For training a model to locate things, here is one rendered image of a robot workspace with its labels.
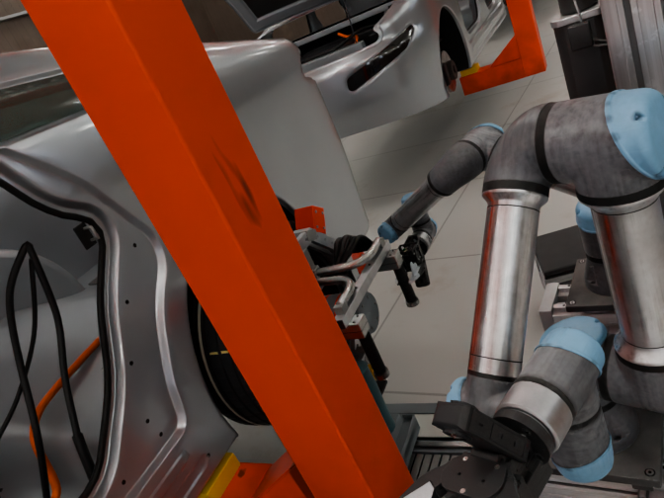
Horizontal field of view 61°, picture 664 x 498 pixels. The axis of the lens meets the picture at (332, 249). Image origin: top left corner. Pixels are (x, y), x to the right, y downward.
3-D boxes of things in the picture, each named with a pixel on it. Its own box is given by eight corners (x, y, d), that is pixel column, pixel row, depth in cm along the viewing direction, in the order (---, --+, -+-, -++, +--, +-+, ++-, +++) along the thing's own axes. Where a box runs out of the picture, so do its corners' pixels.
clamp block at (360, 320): (342, 329, 158) (335, 314, 156) (371, 327, 154) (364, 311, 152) (336, 341, 154) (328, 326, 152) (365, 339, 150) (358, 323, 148)
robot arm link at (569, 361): (617, 378, 70) (603, 325, 67) (582, 443, 64) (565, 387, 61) (555, 367, 76) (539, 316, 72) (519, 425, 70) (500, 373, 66)
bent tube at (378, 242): (334, 252, 188) (322, 225, 184) (385, 243, 178) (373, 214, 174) (313, 282, 174) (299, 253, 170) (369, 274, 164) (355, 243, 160)
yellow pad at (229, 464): (206, 462, 167) (198, 451, 165) (241, 463, 160) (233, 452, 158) (178, 503, 156) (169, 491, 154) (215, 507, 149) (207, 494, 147)
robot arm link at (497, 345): (471, 103, 85) (431, 428, 81) (539, 90, 77) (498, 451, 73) (511, 126, 93) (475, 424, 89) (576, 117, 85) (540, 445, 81)
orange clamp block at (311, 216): (307, 237, 188) (305, 211, 189) (327, 233, 184) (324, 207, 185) (295, 236, 182) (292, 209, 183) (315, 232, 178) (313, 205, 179)
